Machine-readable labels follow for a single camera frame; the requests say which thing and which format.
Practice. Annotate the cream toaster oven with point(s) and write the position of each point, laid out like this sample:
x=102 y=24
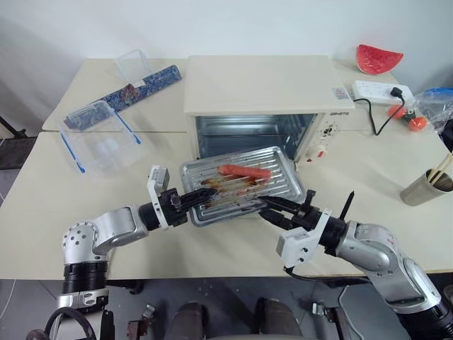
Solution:
x=255 y=85

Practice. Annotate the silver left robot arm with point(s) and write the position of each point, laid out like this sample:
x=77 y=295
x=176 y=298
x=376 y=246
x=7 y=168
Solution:
x=113 y=223

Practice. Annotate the black caster wheel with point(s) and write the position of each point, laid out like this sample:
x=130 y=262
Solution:
x=148 y=312
x=318 y=308

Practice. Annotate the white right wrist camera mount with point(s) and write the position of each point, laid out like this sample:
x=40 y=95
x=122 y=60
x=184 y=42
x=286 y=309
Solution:
x=301 y=244

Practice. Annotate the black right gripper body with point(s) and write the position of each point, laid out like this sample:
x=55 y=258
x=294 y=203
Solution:
x=308 y=216

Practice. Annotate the small orange toy vegetable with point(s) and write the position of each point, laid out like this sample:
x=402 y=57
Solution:
x=396 y=111

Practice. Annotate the orange toy tomato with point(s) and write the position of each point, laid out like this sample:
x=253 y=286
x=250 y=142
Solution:
x=417 y=123

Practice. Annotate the dark rounded shape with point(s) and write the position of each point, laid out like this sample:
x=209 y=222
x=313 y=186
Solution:
x=277 y=320
x=189 y=322

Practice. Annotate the wooden chopstick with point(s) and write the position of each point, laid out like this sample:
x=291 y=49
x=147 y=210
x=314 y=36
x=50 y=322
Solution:
x=442 y=175
x=440 y=168

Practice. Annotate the metal cup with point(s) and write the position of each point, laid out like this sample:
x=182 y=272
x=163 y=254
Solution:
x=421 y=193

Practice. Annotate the blue patterned long box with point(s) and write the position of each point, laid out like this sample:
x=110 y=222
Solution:
x=155 y=79

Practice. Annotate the small clear plastic container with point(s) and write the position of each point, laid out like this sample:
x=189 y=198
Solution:
x=132 y=65

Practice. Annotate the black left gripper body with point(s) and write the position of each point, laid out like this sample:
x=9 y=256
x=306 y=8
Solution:
x=174 y=209

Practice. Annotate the clear plastic bag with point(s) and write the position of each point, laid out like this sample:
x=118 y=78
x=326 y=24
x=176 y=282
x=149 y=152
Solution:
x=437 y=104

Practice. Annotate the silver ribbed baking tray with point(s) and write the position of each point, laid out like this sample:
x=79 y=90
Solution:
x=279 y=177

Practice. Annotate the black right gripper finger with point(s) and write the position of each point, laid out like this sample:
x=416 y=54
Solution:
x=283 y=205
x=279 y=217

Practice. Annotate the white power strip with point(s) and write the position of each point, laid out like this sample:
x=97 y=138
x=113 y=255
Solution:
x=371 y=91

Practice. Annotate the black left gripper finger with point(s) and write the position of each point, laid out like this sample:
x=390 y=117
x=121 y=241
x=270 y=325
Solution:
x=200 y=194
x=198 y=204

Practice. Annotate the clear box with blue clips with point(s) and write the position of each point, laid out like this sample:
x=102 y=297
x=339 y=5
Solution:
x=106 y=141

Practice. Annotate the dark object at table edge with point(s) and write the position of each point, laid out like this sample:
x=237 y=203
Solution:
x=447 y=136

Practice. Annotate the white and red oven knob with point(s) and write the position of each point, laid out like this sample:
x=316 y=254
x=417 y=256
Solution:
x=316 y=153

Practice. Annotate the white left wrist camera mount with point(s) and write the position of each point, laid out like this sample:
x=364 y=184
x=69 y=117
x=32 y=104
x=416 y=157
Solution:
x=158 y=177

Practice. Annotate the red sausage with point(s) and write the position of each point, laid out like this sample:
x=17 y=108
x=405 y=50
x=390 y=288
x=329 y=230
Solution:
x=244 y=171

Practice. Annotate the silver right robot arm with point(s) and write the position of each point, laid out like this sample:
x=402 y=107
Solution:
x=382 y=255

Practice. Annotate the black floor stand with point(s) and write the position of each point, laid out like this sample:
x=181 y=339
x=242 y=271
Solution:
x=12 y=127

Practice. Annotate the red watermelon slice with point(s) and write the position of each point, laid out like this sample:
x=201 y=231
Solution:
x=377 y=60

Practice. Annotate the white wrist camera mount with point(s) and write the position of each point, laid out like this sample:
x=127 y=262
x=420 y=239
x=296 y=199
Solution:
x=158 y=177
x=301 y=244

